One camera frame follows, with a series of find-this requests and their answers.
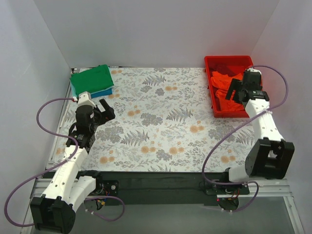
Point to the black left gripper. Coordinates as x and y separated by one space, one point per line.
102 114

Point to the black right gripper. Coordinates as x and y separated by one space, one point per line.
238 88

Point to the orange t shirt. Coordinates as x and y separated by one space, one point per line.
222 83

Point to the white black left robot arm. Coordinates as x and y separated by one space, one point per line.
55 210

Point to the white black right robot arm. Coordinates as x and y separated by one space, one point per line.
271 154

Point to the dark red t shirt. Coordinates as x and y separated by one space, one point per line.
225 69

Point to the folded blue t shirt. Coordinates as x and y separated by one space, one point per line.
94 93

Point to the folded green t shirt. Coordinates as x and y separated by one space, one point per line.
92 80

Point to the red plastic bin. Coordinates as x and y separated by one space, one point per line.
244 62

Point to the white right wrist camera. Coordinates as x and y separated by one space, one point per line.
251 72

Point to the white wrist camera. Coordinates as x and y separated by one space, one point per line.
85 99
251 72

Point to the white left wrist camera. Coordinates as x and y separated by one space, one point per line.
85 99

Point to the aluminium frame rail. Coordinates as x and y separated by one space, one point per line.
66 189

